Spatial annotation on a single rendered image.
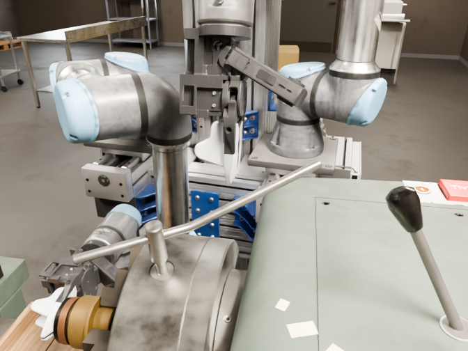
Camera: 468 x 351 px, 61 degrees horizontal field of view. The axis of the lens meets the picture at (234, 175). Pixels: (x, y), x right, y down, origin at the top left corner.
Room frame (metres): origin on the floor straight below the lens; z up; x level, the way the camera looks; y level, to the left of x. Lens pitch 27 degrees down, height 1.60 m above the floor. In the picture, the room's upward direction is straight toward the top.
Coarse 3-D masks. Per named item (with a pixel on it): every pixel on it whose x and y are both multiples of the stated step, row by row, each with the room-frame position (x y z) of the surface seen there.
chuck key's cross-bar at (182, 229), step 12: (300, 168) 0.48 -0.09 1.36; (312, 168) 0.48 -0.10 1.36; (276, 180) 0.47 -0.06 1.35; (288, 180) 0.47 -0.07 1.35; (252, 192) 0.46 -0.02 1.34; (264, 192) 0.46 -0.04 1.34; (228, 204) 0.45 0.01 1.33; (240, 204) 0.45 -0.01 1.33; (204, 216) 0.44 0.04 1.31; (216, 216) 0.44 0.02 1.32; (168, 228) 0.42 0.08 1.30; (180, 228) 0.42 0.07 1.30; (192, 228) 0.43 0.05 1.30; (132, 240) 0.40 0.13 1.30; (144, 240) 0.41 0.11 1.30; (84, 252) 0.39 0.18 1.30; (96, 252) 0.39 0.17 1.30; (108, 252) 0.39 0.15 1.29
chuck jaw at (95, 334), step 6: (96, 330) 0.44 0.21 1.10; (102, 330) 0.44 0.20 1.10; (108, 330) 0.44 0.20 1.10; (90, 336) 0.43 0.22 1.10; (96, 336) 0.43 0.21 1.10; (102, 336) 0.43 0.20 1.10; (108, 336) 0.43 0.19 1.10; (84, 342) 0.42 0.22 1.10; (90, 342) 0.42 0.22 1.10; (96, 342) 0.42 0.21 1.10; (102, 342) 0.42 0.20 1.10; (108, 342) 0.42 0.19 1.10; (84, 348) 0.42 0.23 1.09; (90, 348) 0.42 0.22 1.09; (96, 348) 0.41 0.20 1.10; (102, 348) 0.41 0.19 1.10
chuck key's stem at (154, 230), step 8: (152, 224) 0.41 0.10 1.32; (160, 224) 0.41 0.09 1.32; (152, 232) 0.40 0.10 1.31; (160, 232) 0.41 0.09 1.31; (152, 240) 0.41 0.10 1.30; (160, 240) 0.41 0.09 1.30; (152, 248) 0.41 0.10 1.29; (160, 248) 0.41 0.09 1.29; (152, 256) 0.41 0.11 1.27; (160, 256) 0.41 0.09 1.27; (160, 264) 0.42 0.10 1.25; (160, 272) 0.42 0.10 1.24
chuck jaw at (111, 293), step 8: (136, 248) 0.53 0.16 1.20; (120, 272) 0.51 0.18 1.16; (128, 272) 0.51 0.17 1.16; (120, 280) 0.50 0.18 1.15; (104, 288) 0.50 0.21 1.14; (112, 288) 0.49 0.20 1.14; (120, 288) 0.49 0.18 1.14; (104, 296) 0.49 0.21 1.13; (112, 296) 0.49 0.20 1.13; (104, 304) 0.48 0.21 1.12; (112, 304) 0.48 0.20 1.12
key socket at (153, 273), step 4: (168, 264) 0.44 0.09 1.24; (152, 268) 0.43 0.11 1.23; (168, 268) 0.43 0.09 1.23; (172, 268) 0.43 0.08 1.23; (152, 272) 0.43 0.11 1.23; (156, 272) 0.43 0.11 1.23; (168, 272) 0.43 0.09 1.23; (172, 272) 0.42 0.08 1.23; (152, 276) 0.42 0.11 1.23; (156, 276) 0.42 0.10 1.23; (160, 276) 0.42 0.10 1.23; (164, 276) 0.42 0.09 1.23; (168, 276) 0.42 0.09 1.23
